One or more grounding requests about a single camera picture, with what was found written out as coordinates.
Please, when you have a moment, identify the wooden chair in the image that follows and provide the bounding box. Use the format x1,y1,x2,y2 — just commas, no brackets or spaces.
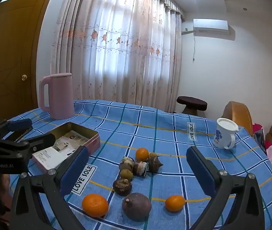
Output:
222,101,254,136

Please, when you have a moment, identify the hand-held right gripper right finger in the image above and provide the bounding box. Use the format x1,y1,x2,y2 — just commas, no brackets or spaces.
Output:
186,146,266,230

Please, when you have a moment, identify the small green kiwi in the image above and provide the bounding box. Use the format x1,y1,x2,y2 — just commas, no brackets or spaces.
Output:
120,169,133,181

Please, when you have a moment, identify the printed paper booklet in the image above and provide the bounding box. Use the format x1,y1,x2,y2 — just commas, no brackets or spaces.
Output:
33,130,89,170

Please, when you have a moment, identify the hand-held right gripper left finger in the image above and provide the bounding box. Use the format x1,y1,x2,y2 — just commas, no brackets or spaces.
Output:
10,146,89,230

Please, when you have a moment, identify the blue checked tablecloth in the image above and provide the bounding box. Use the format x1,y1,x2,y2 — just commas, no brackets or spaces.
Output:
3,99,272,230

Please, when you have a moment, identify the purple passion fruit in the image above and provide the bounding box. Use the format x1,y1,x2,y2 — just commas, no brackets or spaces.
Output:
122,193,152,221

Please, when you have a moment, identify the sugarcane piece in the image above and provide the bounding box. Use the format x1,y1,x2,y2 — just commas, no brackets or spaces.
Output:
132,161,149,176

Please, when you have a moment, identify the pink plastic kettle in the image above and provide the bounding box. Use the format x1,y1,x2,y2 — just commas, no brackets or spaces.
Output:
39,72,75,120

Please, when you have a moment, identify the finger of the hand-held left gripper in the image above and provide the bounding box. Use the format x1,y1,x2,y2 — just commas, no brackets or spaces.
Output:
0,118,33,140
0,133,56,158

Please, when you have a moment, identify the medium orange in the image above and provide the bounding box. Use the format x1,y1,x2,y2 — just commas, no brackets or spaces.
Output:
136,148,149,162

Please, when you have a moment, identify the wooden door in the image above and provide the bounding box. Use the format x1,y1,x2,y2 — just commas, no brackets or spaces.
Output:
0,0,49,120

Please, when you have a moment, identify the dark brown round stool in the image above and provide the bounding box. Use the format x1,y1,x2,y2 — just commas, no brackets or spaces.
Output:
176,96,208,118

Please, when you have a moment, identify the round dark water chestnut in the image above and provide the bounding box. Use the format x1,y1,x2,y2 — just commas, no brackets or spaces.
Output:
113,178,132,196

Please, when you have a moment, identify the small oval orange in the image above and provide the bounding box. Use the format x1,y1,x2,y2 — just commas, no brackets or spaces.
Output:
165,195,186,212

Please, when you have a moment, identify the floral sheer curtain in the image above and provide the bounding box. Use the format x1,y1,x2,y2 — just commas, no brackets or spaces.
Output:
50,0,184,113

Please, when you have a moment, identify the white mug with blue flower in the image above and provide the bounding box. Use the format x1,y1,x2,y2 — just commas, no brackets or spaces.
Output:
213,118,239,150

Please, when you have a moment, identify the pointed dark water chestnut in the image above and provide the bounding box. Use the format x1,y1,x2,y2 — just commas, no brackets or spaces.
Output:
148,156,164,173

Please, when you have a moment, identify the large orange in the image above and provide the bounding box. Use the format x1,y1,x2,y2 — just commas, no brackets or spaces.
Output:
82,194,109,218

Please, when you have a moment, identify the pink metal tin box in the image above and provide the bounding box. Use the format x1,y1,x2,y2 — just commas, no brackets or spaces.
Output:
32,122,101,174

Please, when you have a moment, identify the white air conditioner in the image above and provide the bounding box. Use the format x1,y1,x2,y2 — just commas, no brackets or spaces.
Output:
193,18,229,33

